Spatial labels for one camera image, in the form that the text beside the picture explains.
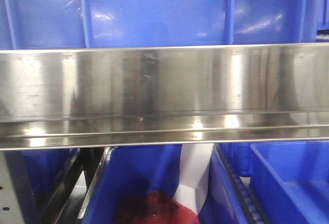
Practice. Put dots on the blue bin with red contents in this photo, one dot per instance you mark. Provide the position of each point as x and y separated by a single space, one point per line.
138 170

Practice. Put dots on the red mesh item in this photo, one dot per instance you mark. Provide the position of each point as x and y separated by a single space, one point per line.
155 207

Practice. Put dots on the white shelf upright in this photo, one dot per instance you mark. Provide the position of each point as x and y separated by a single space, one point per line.
17 201

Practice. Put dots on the blue bin lower right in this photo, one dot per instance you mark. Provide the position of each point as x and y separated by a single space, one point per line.
290 181

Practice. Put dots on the stainless steel shelf rail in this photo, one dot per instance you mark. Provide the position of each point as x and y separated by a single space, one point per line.
163 95

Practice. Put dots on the blue bin upper shelf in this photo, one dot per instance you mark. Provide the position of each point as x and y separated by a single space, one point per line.
32 24

